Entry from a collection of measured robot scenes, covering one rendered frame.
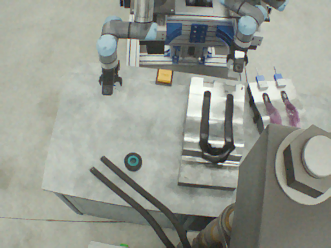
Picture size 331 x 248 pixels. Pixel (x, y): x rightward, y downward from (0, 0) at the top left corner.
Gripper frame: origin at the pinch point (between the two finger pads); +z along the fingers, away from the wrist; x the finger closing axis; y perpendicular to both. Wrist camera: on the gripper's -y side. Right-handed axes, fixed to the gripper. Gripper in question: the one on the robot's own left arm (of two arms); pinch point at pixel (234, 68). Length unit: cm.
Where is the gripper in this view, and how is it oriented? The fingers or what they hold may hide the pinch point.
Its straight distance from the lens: 182.8
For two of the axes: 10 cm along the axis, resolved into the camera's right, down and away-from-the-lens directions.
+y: 1.1, -9.1, 3.9
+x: -9.9, -1.2, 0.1
